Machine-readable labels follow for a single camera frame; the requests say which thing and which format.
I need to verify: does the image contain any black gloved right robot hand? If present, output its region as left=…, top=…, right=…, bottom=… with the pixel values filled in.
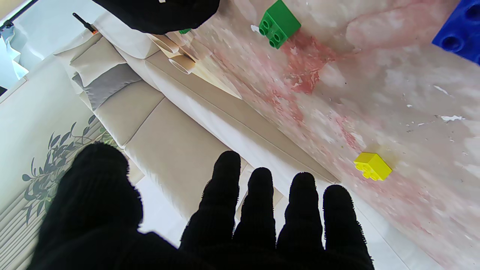
left=92, top=0, right=221, bottom=35

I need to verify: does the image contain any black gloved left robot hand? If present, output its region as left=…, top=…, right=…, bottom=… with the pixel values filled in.
left=28, top=142, right=375, bottom=270

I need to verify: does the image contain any blue toy brick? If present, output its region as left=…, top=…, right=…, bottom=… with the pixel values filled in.
left=432, top=0, right=480, bottom=65

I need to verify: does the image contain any yellow toy brick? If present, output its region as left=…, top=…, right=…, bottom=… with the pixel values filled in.
left=354, top=152, right=393, bottom=181

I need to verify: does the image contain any wooden bowl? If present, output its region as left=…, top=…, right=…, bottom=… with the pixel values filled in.
left=169, top=54, right=197, bottom=75

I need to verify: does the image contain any black tool with orange band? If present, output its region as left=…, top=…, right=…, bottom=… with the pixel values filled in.
left=72, top=12, right=99, bottom=35

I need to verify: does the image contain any cream cushion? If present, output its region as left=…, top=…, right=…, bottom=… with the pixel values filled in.
left=69, top=36, right=120, bottom=87

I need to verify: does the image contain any light wooden coffee table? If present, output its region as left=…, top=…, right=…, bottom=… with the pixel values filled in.
left=150, top=30, right=242, bottom=100

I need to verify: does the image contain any grey cushion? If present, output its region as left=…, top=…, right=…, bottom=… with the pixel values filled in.
left=72, top=64, right=142, bottom=111

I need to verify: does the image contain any tall leafy plant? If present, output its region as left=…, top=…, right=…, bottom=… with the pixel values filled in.
left=22, top=114, right=117, bottom=225

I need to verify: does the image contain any beige sofa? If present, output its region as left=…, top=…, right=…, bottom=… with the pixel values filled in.
left=52, top=11, right=340, bottom=240

